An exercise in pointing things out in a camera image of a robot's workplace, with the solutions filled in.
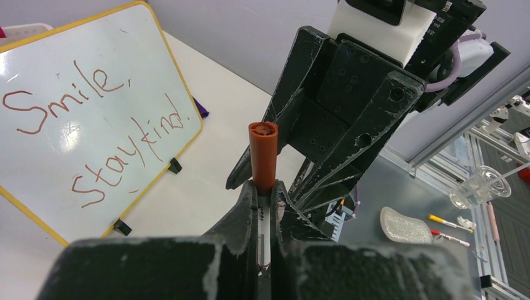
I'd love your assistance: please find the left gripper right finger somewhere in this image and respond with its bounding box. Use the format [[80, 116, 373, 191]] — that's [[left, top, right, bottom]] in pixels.
[[271, 181, 476, 299]]

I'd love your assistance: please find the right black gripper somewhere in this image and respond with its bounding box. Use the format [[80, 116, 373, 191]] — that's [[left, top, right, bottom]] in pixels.
[[225, 25, 428, 214]]

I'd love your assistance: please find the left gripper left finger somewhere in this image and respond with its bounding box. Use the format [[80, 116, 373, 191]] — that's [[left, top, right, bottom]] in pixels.
[[38, 181, 258, 299]]

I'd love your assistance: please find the white marker pen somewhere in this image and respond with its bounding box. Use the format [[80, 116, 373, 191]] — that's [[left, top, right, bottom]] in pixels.
[[257, 196, 271, 270]]

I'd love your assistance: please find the red marker cap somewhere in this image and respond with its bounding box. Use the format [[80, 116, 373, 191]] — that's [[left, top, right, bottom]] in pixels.
[[248, 122, 279, 196]]

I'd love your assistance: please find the yellow framed whiteboard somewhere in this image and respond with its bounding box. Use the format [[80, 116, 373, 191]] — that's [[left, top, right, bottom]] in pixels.
[[1, 1, 203, 245]]

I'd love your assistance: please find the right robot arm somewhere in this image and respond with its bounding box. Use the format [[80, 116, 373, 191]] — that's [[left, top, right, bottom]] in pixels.
[[262, 1, 509, 213]]

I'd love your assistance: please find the black whiteboard foot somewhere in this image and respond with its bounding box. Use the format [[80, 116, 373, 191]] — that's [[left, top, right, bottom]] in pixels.
[[167, 157, 183, 174], [112, 219, 132, 236]]

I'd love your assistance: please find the red capped spare marker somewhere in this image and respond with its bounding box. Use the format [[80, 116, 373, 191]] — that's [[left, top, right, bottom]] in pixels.
[[430, 228, 472, 248]]

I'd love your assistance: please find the purple cloth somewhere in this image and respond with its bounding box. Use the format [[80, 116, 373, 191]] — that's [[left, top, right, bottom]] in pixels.
[[193, 97, 210, 119]]

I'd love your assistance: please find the clear plastic cup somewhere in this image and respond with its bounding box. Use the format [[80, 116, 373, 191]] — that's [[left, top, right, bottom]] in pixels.
[[449, 166, 512, 209]]

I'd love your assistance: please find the pink stick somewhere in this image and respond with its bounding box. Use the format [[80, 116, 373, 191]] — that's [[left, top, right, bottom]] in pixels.
[[486, 201, 500, 243]]

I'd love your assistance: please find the white plastic basket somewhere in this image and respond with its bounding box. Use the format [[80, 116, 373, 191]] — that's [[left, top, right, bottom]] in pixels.
[[1, 22, 53, 46]]

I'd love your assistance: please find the white comb cable duct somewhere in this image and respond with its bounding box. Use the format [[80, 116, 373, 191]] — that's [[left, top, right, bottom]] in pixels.
[[321, 201, 356, 242]]

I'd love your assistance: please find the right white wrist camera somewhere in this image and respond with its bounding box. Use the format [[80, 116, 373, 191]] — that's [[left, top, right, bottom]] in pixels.
[[327, 1, 436, 66]]

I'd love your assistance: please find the aluminium frame post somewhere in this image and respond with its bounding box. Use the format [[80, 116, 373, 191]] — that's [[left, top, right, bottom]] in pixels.
[[407, 66, 529, 178]]

